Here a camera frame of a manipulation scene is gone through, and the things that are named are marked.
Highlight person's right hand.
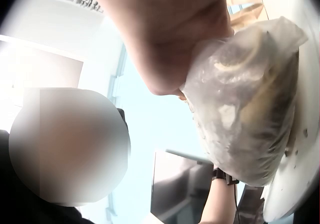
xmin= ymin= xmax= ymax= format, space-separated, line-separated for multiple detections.
xmin=84 ymin=0 xmax=235 ymax=96

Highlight clear plastic bag of scraps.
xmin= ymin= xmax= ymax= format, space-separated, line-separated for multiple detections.
xmin=179 ymin=16 xmax=309 ymax=187

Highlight brown paper bag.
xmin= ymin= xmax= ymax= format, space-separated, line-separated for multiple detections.
xmin=222 ymin=0 xmax=270 ymax=32

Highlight black wrist band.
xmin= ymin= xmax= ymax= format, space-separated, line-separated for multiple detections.
xmin=212 ymin=167 xmax=240 ymax=186

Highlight white plate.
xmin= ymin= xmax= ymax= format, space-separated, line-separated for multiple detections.
xmin=260 ymin=0 xmax=320 ymax=223

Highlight dark flat screen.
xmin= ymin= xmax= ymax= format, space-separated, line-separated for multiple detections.
xmin=150 ymin=148 xmax=253 ymax=224

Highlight person's body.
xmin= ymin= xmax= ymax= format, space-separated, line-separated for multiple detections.
xmin=0 ymin=129 xmax=87 ymax=224

